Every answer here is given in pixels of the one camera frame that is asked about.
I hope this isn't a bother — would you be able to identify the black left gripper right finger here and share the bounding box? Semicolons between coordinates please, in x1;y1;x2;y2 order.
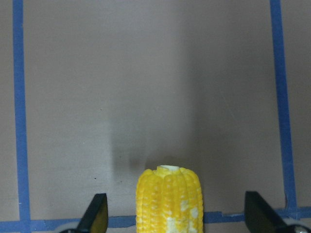
244;191;288;233

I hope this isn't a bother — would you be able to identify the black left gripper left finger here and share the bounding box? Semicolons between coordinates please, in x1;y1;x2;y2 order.
76;193;108;233

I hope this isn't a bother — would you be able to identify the yellow corn cob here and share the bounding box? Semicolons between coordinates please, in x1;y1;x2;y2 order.
136;165;204;233

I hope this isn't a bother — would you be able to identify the brown paper table mat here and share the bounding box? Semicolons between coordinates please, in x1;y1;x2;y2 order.
0;0;311;233

